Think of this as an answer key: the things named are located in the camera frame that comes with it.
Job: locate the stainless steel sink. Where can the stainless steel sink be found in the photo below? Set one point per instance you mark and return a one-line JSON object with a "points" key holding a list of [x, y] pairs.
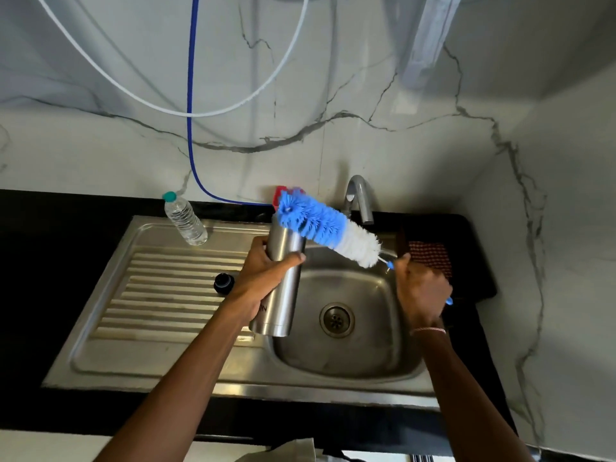
{"points": [[144, 351]]}

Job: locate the person's right forearm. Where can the person's right forearm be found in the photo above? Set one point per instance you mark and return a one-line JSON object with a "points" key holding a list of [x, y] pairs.
{"points": [[467, 399]]}

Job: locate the blue white bottle brush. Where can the blue white bottle brush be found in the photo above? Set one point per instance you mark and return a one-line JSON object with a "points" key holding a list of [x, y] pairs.
{"points": [[327, 226]]}

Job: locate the person's left forearm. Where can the person's left forearm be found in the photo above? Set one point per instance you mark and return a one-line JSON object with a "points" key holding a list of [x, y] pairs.
{"points": [[178, 399]]}

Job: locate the person's right hand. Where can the person's right hand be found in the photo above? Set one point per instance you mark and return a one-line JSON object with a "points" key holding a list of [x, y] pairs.
{"points": [[423, 293]]}

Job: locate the dark woven tray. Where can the dark woven tray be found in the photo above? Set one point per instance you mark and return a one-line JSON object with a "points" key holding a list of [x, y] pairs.
{"points": [[476, 274]]}

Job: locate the chrome sink faucet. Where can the chrome sink faucet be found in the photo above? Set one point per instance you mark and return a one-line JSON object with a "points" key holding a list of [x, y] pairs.
{"points": [[363, 197]]}

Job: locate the red checkered cloth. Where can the red checkered cloth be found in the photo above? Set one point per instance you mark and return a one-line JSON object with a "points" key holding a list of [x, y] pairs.
{"points": [[433, 257]]}

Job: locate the steel flask bottle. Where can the steel flask bottle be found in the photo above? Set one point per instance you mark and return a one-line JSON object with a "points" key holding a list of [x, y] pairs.
{"points": [[281, 288]]}

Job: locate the metal sink drain strainer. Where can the metal sink drain strainer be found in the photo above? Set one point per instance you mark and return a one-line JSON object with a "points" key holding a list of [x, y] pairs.
{"points": [[337, 320]]}

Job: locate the black flask stopper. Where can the black flask stopper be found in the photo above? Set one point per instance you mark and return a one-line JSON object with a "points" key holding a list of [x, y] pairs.
{"points": [[224, 283]]}

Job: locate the red plastic brush holder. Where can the red plastic brush holder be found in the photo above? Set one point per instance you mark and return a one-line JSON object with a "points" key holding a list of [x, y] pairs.
{"points": [[279, 192]]}

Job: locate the dark striped floor grate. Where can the dark striped floor grate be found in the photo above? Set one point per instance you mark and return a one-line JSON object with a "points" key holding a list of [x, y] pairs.
{"points": [[421, 459]]}

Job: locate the clear plastic water bottle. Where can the clear plastic water bottle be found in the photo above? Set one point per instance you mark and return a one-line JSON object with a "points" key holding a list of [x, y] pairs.
{"points": [[185, 221]]}

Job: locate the person's left hand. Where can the person's left hand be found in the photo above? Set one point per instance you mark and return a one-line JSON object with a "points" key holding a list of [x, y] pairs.
{"points": [[260, 283]]}

